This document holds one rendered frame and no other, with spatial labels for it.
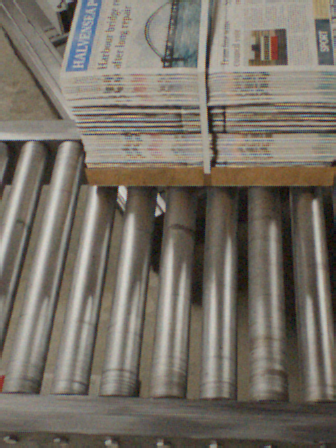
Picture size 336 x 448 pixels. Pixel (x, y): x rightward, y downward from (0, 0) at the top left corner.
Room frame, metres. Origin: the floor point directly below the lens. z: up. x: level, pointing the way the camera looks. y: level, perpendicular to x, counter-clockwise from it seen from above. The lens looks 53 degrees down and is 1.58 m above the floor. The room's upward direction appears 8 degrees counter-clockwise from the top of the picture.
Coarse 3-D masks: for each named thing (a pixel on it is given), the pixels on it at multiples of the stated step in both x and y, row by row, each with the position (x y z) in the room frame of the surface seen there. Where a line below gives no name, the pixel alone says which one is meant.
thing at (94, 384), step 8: (0, 376) 0.78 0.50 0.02; (48, 376) 0.76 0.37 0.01; (96, 376) 0.74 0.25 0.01; (0, 384) 0.76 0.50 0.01; (48, 384) 0.74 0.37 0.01; (96, 384) 0.72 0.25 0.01; (0, 392) 0.73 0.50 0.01; (40, 392) 0.72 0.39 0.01; (48, 392) 0.72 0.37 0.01; (88, 392) 0.70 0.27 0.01; (96, 392) 0.70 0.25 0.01
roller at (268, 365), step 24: (264, 192) 0.63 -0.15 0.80; (264, 216) 0.58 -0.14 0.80; (264, 240) 0.54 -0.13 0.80; (264, 264) 0.50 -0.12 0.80; (264, 288) 0.46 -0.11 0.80; (264, 312) 0.43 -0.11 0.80; (264, 336) 0.39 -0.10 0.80; (264, 360) 0.36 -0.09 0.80; (264, 384) 0.33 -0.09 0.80; (288, 384) 0.33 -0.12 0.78
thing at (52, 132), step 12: (0, 120) 0.88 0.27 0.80; (12, 120) 0.87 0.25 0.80; (24, 120) 0.87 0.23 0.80; (36, 120) 0.86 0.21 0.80; (48, 120) 0.86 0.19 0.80; (60, 120) 0.86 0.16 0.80; (72, 120) 0.85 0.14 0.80; (0, 132) 0.85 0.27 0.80; (12, 132) 0.84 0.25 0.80; (24, 132) 0.84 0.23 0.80; (36, 132) 0.83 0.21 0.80; (48, 132) 0.83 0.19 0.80; (60, 132) 0.83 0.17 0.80; (72, 132) 0.82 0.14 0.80; (12, 144) 0.82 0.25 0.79; (48, 144) 0.81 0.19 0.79; (12, 168) 0.83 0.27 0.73; (48, 168) 0.82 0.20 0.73; (12, 180) 0.83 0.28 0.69; (48, 180) 0.82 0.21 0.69; (84, 180) 0.80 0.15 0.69
